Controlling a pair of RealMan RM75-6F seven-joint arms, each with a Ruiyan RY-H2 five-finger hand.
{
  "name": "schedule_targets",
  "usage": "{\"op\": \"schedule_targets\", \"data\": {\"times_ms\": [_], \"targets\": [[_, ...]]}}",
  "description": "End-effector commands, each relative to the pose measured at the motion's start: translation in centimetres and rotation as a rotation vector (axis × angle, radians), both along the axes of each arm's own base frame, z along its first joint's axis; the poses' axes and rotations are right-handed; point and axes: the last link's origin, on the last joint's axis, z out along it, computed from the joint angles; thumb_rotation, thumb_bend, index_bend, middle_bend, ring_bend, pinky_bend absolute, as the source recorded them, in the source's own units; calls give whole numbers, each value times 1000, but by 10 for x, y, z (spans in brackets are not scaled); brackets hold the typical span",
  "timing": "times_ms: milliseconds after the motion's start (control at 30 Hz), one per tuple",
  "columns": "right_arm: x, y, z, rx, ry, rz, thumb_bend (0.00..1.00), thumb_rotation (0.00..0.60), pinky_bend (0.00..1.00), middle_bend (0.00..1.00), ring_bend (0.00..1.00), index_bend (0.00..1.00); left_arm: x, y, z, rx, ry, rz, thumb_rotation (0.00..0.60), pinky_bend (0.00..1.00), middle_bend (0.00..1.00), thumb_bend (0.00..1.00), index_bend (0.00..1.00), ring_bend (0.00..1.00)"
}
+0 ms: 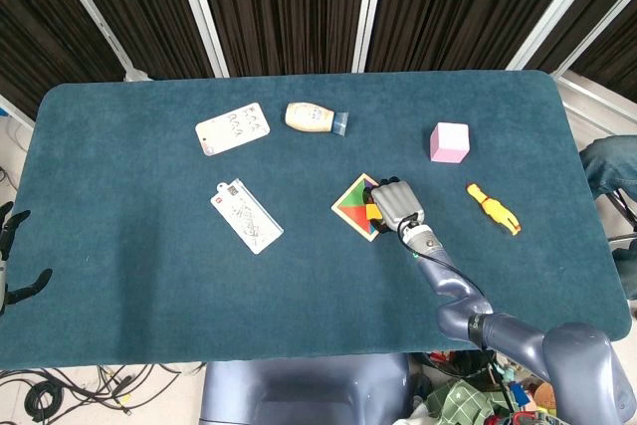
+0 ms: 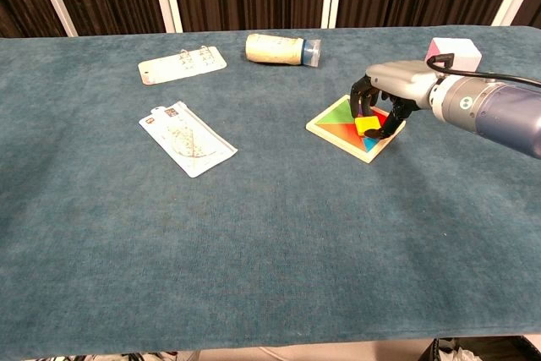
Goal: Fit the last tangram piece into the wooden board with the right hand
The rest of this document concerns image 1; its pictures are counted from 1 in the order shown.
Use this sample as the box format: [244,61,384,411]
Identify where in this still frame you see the blue-grey robot torso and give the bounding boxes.
[198,352,414,425]

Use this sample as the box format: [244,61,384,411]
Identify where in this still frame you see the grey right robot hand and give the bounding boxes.
[361,174,426,237]

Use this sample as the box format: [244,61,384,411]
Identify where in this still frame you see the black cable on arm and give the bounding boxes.
[397,215,499,352]

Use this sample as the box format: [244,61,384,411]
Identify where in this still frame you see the pink foam cube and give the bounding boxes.
[429,121,472,164]

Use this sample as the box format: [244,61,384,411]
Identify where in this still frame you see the red tangram triangle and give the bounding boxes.
[338,204,372,238]

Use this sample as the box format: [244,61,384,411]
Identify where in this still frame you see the white printed card package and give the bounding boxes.
[194,102,272,158]

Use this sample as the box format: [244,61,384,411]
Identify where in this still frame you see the yellow rubber chicken toy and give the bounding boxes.
[465,182,523,236]

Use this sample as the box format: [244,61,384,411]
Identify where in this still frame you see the black stool frame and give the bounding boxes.
[602,188,637,250]

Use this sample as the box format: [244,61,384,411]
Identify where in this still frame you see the cream mayonnaise bottle blue cap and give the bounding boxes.
[284,102,349,137]

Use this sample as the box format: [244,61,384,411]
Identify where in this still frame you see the black corrugated screen panel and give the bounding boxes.
[570,16,637,98]
[0,0,126,120]
[539,0,637,74]
[62,0,216,81]
[365,0,592,74]
[192,0,373,79]

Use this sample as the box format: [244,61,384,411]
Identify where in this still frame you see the white zip pouch package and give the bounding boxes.
[209,178,285,256]

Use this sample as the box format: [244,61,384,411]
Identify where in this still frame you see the green tangram triangle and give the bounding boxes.
[338,177,373,206]

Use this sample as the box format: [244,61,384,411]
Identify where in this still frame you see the black coiled floor cable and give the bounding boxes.
[24,378,65,415]

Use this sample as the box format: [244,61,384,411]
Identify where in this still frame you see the green checkered cloth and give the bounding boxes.
[425,378,502,425]

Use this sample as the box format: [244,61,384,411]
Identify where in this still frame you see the person's leg in jeans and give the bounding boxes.
[579,134,637,202]

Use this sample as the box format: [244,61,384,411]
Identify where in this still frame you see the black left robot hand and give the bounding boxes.
[0,200,54,318]

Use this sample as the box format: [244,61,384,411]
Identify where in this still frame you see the brown round toy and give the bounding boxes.
[532,381,559,410]

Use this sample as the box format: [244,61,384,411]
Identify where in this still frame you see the colourful wooden tangram puzzle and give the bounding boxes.
[331,173,393,243]

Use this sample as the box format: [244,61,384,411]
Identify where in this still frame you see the teal felt table mat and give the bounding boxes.
[0,70,633,370]

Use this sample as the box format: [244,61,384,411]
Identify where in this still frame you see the loose black floor cables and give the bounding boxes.
[0,363,200,419]

